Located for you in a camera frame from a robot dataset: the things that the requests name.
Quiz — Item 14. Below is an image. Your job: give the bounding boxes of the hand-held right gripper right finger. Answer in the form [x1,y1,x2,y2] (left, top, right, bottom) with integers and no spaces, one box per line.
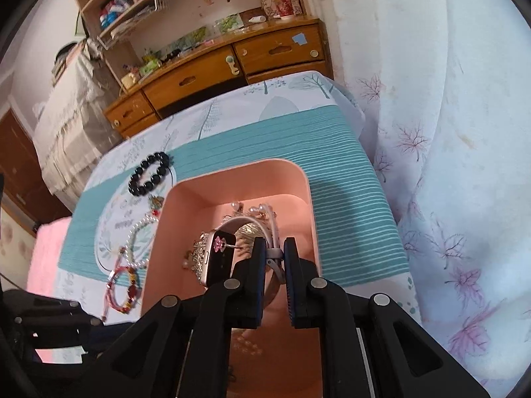
[283,237,491,398]

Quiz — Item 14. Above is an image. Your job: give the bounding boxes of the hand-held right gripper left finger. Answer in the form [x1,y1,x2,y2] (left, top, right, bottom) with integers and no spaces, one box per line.
[79,237,266,398]

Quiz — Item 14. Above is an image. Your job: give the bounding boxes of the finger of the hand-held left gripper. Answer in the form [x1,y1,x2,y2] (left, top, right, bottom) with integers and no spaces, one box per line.
[2,289,104,333]
[23,321,137,366]

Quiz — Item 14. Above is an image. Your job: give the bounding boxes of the rose gold smart watch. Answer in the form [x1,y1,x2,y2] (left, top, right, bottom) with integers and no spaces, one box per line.
[198,215,291,312]

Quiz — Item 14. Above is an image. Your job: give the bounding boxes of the pink plastic storage box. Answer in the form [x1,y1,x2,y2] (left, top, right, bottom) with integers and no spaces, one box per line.
[140,158,329,398]

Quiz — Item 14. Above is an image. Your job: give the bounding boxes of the gold crystal ornament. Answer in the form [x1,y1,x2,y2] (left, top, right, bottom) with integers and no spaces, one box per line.
[182,232,209,276]

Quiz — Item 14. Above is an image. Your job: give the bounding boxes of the pearl hair accessory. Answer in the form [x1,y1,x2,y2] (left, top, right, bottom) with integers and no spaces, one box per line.
[229,201,278,227]

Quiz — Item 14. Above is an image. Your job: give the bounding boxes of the teal striped leaf-print tablecloth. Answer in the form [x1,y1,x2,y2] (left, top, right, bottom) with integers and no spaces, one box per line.
[27,70,423,329]

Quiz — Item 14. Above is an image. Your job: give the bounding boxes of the brown wooden door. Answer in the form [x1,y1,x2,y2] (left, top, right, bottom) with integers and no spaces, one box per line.
[0,107,72,238]

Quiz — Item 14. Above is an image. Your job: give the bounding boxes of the white lace cloth cover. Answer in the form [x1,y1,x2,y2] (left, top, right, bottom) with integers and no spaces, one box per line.
[32,43,122,200]

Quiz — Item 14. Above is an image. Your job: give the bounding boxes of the small wooden drawer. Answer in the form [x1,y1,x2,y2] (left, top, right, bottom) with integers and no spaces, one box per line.
[104,93,157,130]

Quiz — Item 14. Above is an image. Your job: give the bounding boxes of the white leaf-print curtain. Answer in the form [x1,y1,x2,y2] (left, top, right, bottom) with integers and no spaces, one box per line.
[323,0,531,398]

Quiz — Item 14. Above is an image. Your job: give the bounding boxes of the wide wooden drawer blue sticker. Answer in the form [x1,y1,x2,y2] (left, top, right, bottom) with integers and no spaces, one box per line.
[233,29,327,74]

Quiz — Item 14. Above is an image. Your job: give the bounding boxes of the wooden desk with hutch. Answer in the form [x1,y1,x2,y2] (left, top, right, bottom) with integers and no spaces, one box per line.
[68,0,335,140]

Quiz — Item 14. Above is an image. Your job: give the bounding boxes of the green packet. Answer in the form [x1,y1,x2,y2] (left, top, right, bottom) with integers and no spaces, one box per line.
[138,55,163,78]

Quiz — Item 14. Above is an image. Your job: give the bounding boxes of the red floral paper cup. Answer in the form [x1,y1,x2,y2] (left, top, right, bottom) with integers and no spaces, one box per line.
[269,0,302,20]

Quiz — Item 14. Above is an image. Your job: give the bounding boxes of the stack of colourful packets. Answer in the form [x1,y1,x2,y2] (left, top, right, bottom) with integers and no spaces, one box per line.
[99,0,134,30]

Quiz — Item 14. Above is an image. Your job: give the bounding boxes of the pink string bracelet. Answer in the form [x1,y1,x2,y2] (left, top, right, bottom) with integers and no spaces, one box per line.
[101,248,130,323]

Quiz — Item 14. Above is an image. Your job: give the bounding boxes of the red bead bracelet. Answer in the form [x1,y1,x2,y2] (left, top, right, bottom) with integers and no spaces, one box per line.
[112,267,140,314]

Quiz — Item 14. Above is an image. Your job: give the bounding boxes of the white pearl bracelet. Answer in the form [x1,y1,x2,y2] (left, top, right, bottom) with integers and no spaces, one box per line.
[123,214,161,271]

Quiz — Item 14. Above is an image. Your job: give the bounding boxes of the black bead bracelet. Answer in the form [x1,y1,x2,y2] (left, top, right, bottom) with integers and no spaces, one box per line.
[128,152,172,197]

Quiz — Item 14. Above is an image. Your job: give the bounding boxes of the white wire rack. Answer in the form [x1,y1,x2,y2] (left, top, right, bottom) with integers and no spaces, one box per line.
[97,0,167,47]

